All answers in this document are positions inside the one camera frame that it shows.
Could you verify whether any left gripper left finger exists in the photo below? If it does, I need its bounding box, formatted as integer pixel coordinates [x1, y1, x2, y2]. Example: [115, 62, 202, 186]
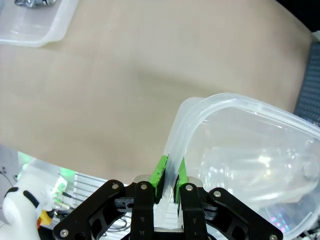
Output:
[52, 153, 170, 240]

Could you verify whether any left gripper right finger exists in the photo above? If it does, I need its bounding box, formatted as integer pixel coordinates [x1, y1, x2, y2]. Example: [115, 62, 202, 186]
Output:
[173, 156, 285, 240]

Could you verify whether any clear plastic bin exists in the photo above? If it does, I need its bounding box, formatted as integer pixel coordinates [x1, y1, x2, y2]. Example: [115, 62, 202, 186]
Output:
[0, 0, 81, 48]
[153, 92, 320, 240]

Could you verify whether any yellow red button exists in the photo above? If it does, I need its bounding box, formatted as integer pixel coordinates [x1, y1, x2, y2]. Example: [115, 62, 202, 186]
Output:
[36, 209, 53, 227]

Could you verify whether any black plastic lattice crate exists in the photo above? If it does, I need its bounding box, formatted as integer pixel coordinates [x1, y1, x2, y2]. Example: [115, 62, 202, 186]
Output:
[294, 41, 320, 126]

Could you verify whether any crushed metal can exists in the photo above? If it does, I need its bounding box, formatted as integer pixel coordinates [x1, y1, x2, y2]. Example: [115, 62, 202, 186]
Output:
[13, 0, 55, 10]

